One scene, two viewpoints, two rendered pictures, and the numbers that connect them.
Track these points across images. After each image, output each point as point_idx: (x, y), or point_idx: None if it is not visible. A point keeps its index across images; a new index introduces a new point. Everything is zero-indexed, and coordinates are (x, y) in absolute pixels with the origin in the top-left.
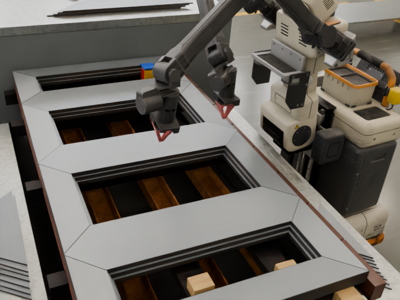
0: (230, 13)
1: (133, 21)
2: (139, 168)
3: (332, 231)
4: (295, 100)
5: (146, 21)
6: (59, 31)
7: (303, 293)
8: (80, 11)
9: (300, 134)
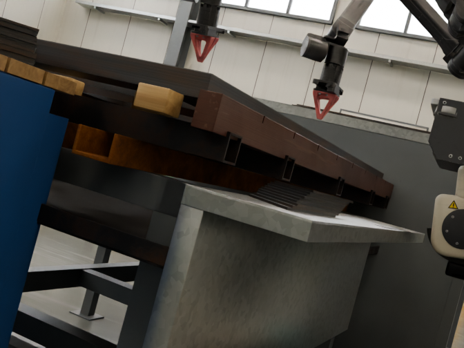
0: None
1: (358, 123)
2: (184, 115)
3: (249, 95)
4: (447, 146)
5: (373, 127)
6: (277, 111)
7: (106, 54)
8: (314, 108)
9: (460, 223)
